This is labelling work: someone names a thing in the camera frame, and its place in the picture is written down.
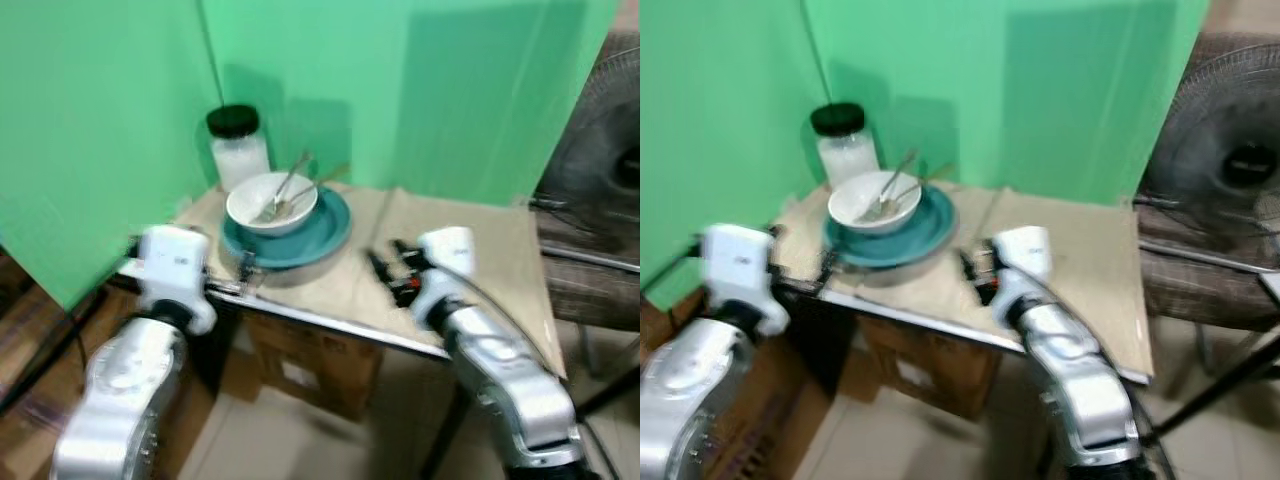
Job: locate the teal round plate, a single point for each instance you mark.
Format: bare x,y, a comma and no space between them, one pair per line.
315,245
920,242

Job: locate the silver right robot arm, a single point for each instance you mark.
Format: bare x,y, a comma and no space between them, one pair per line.
510,380
1080,390

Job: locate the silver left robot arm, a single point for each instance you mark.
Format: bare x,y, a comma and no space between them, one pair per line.
120,400
680,400

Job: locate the white bowl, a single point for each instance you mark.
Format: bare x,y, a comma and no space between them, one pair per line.
250,205
852,203

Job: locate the metal fork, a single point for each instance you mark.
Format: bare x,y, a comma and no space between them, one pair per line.
288,185
893,182

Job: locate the metal spoon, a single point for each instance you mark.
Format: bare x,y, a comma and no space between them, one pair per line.
310,188
915,188

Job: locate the brown cardboard box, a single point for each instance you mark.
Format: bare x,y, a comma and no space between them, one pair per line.
930,365
310,365

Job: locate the glass jar with black lid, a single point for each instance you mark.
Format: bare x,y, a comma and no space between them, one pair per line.
845,150
238,155

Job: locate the green backdrop screen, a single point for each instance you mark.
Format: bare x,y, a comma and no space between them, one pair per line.
1000,90
100,100

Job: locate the brown wicker furniture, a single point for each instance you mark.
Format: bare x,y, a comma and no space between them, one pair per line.
1200,285
585,275

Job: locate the black standing fan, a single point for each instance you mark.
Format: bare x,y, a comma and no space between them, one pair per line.
600,150
1215,150

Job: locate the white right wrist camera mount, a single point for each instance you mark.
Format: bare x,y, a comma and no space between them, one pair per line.
1025,250
450,250

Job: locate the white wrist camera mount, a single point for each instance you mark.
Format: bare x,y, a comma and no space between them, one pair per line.
450,250
175,260
1025,250
740,265

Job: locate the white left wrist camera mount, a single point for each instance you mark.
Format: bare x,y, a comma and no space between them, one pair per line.
740,265
175,260

